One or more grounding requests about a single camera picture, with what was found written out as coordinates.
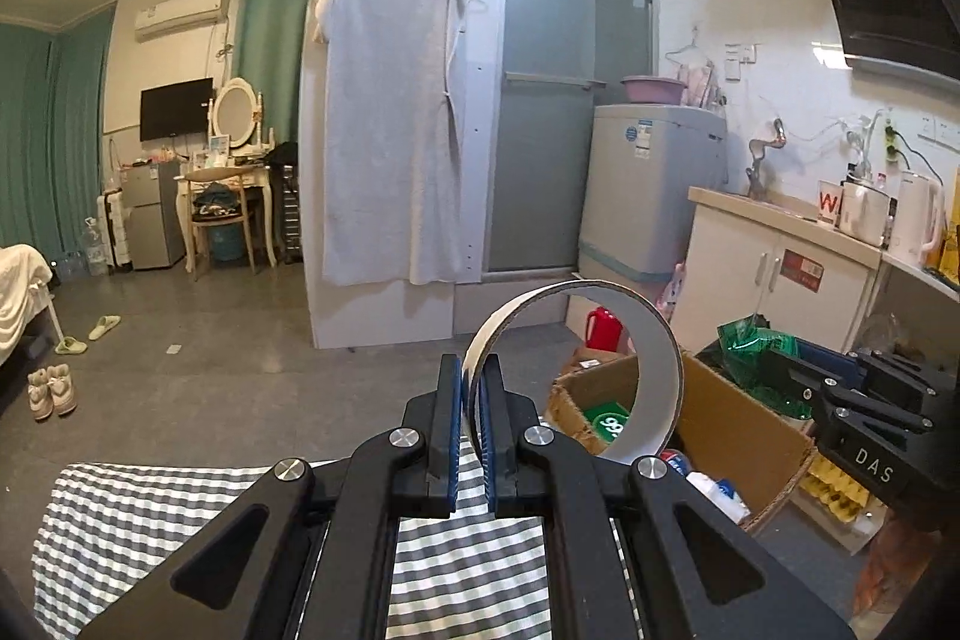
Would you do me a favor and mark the grey tape roll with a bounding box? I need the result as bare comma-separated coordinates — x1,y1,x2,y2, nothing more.
464,280,685,463

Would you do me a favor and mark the green 666 box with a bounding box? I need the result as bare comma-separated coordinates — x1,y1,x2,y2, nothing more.
583,401,635,456

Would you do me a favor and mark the pair of beige sneakers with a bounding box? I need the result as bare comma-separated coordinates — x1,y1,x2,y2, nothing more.
26,364,76,422

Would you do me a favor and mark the small grey fridge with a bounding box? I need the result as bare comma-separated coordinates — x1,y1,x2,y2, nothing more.
121,161,185,271

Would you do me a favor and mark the white washing machine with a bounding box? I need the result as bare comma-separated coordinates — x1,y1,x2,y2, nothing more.
578,104,729,301

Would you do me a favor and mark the plastic water bottle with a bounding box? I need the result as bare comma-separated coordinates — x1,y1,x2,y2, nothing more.
661,448,750,523

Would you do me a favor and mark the green plastic wrapper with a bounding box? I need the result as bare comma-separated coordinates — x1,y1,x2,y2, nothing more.
718,314,812,420

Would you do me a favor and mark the black wall television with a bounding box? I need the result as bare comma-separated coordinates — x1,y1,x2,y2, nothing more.
140,78,215,142

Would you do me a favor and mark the yellow paper bag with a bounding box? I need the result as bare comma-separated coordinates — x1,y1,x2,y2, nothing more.
926,167,960,287

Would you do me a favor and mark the oval vanity mirror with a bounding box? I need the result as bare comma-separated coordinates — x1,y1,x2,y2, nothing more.
208,78,263,151

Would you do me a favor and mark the red thermos jug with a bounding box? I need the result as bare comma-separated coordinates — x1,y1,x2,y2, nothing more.
584,307,625,353

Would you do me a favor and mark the white kitchen cabinet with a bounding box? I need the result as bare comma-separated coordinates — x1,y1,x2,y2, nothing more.
670,187,882,353

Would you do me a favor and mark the green slipper pair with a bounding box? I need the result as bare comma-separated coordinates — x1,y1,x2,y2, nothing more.
52,313,124,357

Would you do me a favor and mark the white electric kettle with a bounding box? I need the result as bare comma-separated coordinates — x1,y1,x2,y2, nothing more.
889,172,944,266

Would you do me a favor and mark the wooden chair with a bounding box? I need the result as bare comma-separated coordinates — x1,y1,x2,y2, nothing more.
182,166,257,278

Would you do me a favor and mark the white air conditioner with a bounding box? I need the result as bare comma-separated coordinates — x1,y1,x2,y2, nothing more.
133,0,231,41

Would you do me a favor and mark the cream dressing table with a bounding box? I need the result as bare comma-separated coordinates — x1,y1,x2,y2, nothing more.
176,164,277,278

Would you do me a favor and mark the bed with white sheet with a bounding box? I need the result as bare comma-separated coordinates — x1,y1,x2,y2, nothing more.
0,244,53,364

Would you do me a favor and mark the person's right hand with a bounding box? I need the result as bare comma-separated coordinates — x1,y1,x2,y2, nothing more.
853,510,942,619

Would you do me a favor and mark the white hanging towel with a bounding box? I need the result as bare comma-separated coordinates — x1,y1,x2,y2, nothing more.
316,0,473,286

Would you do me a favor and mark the pink plastic basin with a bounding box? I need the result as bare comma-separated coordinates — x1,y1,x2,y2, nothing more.
622,74,686,106

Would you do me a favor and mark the green curtain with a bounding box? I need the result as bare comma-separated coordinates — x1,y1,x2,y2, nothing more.
0,8,114,262

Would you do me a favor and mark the brown cardboard box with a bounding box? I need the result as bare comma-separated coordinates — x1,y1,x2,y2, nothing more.
545,347,814,534

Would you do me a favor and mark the frosted glass sliding door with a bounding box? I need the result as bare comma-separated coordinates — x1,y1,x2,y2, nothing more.
485,0,659,278

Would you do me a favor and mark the grey checkered tablecloth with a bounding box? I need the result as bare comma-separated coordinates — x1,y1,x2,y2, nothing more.
31,435,648,640

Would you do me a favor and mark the white rice cooker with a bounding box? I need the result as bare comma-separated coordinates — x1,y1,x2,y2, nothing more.
839,181,895,248

